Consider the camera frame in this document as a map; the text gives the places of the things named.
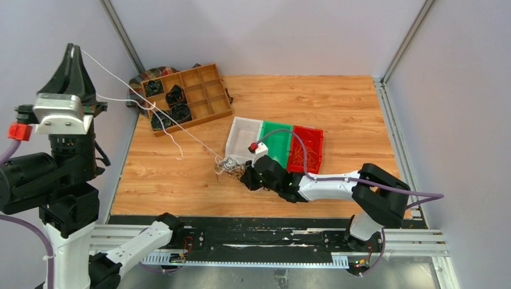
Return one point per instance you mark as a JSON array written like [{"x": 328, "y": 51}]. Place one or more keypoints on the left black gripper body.
[{"x": 93, "y": 106}]

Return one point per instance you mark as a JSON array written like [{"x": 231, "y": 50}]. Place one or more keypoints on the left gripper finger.
[
  {"x": 60, "y": 79},
  {"x": 80, "y": 83}
]

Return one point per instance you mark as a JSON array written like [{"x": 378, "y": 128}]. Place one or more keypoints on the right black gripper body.
[{"x": 256, "y": 182}]

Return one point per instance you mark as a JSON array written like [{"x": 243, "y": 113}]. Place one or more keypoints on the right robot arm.
[{"x": 381, "y": 196}]

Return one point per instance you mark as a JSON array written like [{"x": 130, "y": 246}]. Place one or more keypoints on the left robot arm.
[{"x": 46, "y": 176}]

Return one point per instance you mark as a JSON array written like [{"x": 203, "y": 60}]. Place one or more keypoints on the green plastic bin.
[{"x": 278, "y": 143}]

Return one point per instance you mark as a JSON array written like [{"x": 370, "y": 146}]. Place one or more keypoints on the white plastic bin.
[{"x": 243, "y": 132}]

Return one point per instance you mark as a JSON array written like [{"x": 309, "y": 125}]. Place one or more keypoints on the red plastic bin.
[{"x": 313, "y": 141}]

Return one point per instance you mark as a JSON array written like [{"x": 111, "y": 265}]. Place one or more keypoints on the plaid cloth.
[{"x": 135, "y": 83}]

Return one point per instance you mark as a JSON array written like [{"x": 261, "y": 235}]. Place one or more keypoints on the wooden compartment tray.
[{"x": 200, "y": 87}]

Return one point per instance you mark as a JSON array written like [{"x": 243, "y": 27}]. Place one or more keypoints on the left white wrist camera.
[{"x": 61, "y": 114}]

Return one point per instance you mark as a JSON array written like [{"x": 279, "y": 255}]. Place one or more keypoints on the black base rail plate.
[{"x": 272, "y": 240}]

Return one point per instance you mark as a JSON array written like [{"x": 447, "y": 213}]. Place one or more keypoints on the black coiled strap four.
[{"x": 180, "y": 113}]

